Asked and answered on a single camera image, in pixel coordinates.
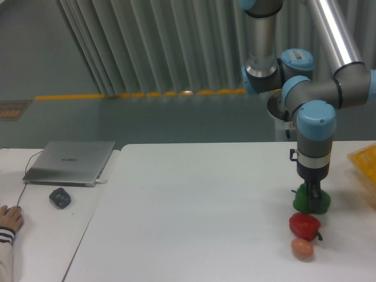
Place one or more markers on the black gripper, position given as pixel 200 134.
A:
pixel 313 170

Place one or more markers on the green bell pepper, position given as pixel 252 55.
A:
pixel 301 201

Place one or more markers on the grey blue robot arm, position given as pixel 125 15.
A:
pixel 311 106

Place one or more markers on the striped sleeve forearm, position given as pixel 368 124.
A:
pixel 7 254

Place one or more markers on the red bell pepper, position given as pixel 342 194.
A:
pixel 305 226

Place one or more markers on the yellow plastic basket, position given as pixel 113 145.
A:
pixel 363 161

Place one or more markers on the person's hand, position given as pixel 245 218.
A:
pixel 9 219

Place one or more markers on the brown egg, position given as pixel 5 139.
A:
pixel 302 248

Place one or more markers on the black small gadget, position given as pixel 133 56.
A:
pixel 60 198

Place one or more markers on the silver closed laptop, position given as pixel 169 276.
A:
pixel 70 163

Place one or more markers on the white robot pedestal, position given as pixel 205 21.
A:
pixel 284 129

